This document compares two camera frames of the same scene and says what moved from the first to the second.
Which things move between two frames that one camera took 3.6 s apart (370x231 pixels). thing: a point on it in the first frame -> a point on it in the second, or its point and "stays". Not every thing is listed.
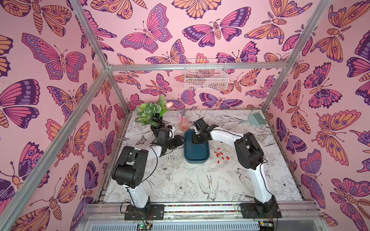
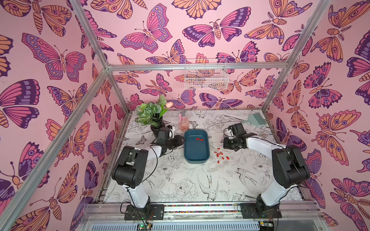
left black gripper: x=178 y=141 stays
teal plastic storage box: x=195 y=153 stays
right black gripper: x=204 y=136 -> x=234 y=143
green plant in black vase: x=151 y=113 stays
